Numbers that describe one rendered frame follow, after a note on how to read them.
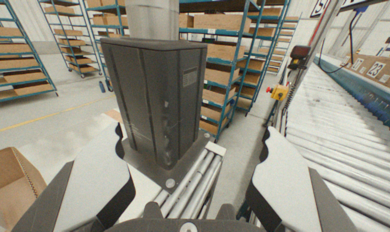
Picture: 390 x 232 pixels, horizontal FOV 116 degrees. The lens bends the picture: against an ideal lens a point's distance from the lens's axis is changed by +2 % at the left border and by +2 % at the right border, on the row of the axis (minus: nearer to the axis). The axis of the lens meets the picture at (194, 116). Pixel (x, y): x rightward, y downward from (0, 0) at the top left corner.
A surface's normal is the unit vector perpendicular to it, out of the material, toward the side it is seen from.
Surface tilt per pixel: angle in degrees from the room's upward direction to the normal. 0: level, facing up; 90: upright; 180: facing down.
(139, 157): 0
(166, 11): 90
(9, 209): 1
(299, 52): 82
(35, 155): 0
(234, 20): 90
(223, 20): 91
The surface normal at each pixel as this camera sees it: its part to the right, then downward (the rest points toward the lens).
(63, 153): 0.07, -0.84
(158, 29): 0.40, 0.52
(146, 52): -0.51, 0.44
